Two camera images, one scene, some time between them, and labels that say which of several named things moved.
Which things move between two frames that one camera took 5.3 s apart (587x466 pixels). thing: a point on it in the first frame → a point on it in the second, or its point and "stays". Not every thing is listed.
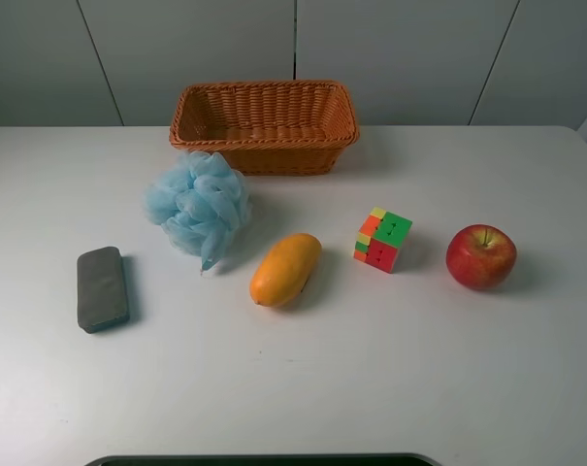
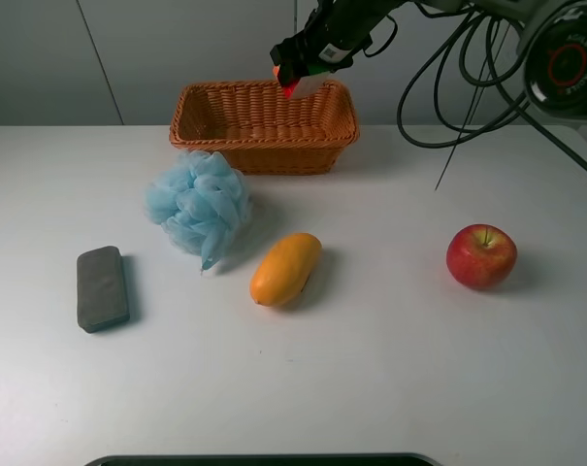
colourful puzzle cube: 380,235 → 312,69
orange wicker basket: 268,127 stays
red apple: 481,256 stays
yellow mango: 285,270 stays
